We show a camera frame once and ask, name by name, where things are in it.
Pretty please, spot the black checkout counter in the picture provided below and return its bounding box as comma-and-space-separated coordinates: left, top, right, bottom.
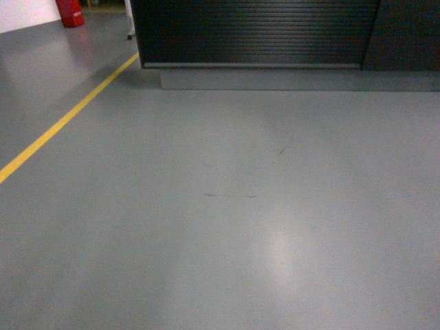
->
131, 1, 439, 92

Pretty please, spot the red fire extinguisher box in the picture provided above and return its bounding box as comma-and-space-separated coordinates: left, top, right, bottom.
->
56, 0, 85, 28

